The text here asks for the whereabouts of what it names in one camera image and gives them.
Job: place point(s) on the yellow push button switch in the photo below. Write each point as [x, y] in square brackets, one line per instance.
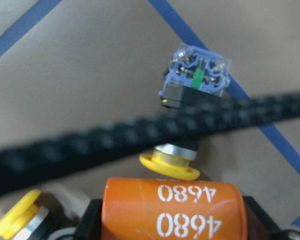
[194, 76]

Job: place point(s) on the orange cylinder marked 4680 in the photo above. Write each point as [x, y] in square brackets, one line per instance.
[157, 209]

